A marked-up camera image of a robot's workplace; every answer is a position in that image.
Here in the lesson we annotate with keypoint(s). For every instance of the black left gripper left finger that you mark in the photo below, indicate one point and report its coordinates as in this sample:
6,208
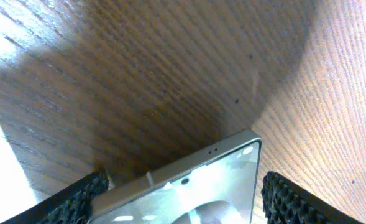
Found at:
71,205

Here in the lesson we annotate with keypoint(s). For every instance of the Galaxy S25 Ultra smartphone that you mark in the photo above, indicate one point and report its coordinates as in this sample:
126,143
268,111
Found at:
216,184

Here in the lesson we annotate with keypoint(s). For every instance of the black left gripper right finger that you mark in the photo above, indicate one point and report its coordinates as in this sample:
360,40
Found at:
286,202

